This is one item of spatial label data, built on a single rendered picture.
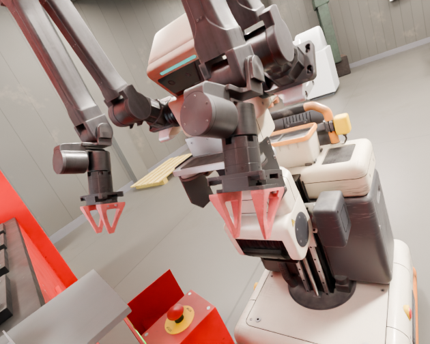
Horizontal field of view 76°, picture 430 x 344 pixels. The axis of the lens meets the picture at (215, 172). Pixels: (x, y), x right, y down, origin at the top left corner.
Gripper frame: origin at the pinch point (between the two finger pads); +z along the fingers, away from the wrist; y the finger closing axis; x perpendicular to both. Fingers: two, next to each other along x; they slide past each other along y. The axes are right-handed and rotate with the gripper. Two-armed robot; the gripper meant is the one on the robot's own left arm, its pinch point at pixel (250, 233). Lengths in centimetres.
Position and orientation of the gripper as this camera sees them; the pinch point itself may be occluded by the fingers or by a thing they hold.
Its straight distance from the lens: 43.4
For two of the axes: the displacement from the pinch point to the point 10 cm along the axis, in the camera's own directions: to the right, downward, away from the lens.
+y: 7.7, -1.2, -6.3
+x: 6.3, -0.3, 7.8
